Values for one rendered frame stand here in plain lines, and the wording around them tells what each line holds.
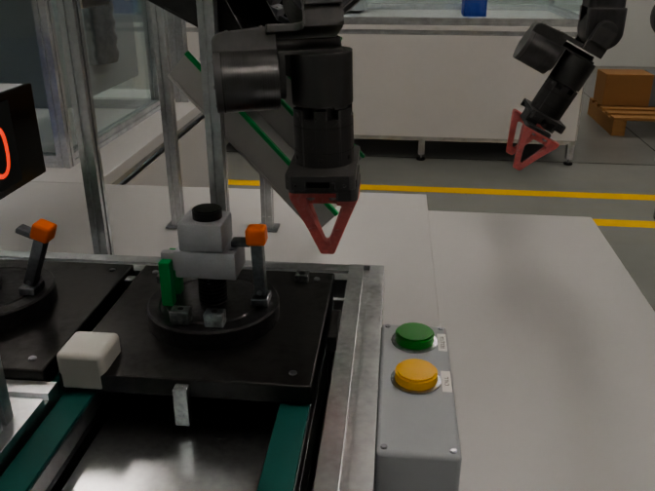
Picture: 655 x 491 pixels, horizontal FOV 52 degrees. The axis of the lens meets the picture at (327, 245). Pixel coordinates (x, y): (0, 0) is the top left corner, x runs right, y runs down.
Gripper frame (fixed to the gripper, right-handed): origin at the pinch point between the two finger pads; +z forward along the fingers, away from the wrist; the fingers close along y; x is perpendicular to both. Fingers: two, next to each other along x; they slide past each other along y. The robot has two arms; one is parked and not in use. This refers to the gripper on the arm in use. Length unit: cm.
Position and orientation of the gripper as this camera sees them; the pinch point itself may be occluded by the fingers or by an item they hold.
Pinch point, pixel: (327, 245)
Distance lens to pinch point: 69.6
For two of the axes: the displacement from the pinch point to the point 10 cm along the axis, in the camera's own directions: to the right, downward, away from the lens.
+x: 10.0, 0.1, -0.9
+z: 0.3, 9.1, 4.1
